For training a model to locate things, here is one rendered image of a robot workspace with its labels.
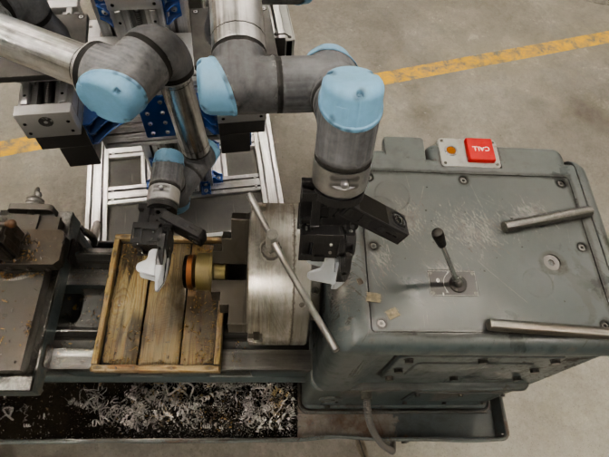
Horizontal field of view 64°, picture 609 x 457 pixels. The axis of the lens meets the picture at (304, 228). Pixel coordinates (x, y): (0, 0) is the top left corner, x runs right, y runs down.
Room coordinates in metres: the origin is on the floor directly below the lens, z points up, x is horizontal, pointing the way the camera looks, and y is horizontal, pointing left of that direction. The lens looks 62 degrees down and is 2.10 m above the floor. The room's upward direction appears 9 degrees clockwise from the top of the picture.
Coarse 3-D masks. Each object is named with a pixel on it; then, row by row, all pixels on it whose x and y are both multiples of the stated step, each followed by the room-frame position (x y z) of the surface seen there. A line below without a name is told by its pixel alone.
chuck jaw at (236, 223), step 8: (264, 208) 0.53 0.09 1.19; (232, 216) 0.50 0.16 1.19; (240, 216) 0.50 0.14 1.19; (248, 216) 0.50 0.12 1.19; (232, 224) 0.48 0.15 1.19; (240, 224) 0.48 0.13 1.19; (248, 224) 0.48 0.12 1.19; (224, 232) 0.48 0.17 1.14; (232, 232) 0.47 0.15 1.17; (240, 232) 0.47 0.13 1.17; (248, 232) 0.47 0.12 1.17; (224, 240) 0.45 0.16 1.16; (232, 240) 0.45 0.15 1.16; (240, 240) 0.46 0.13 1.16; (216, 248) 0.44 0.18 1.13; (224, 248) 0.44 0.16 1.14; (232, 248) 0.44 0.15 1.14; (240, 248) 0.44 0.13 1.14; (216, 256) 0.43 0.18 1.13; (224, 256) 0.43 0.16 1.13; (232, 256) 0.43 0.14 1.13; (240, 256) 0.43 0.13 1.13
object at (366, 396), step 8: (360, 392) 0.26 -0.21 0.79; (368, 392) 0.26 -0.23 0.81; (368, 400) 0.24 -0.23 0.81; (368, 408) 0.22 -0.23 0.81; (368, 416) 0.20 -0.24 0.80; (368, 424) 0.19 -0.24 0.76; (376, 432) 0.18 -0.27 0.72; (376, 440) 0.16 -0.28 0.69; (384, 448) 0.15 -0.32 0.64; (392, 448) 0.16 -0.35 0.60
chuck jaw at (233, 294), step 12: (216, 288) 0.36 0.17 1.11; (228, 288) 0.37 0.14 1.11; (240, 288) 0.37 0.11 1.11; (216, 300) 0.35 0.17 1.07; (228, 300) 0.34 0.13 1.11; (240, 300) 0.34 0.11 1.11; (228, 312) 0.31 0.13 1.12; (240, 312) 0.32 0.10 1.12; (228, 324) 0.29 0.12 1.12; (240, 324) 0.29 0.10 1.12; (252, 336) 0.27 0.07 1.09
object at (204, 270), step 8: (192, 256) 0.43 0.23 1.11; (200, 256) 0.43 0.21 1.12; (208, 256) 0.43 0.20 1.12; (184, 264) 0.40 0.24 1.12; (192, 264) 0.40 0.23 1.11; (200, 264) 0.40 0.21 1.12; (208, 264) 0.41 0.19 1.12; (216, 264) 0.41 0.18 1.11; (224, 264) 0.42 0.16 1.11; (184, 272) 0.38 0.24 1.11; (192, 272) 0.39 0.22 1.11; (200, 272) 0.39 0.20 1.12; (208, 272) 0.39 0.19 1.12; (216, 272) 0.40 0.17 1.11; (224, 272) 0.40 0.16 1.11; (184, 280) 0.37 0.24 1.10; (192, 280) 0.37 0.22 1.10; (200, 280) 0.37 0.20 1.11; (208, 280) 0.37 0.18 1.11; (192, 288) 0.37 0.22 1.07; (200, 288) 0.36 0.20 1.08; (208, 288) 0.37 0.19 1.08
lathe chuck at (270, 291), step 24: (264, 216) 0.49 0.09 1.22; (288, 216) 0.50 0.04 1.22; (264, 240) 0.43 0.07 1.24; (288, 240) 0.44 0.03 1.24; (264, 264) 0.38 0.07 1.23; (264, 288) 0.34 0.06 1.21; (288, 288) 0.35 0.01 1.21; (264, 312) 0.30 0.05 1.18; (288, 312) 0.31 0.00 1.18; (264, 336) 0.27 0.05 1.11; (288, 336) 0.28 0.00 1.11
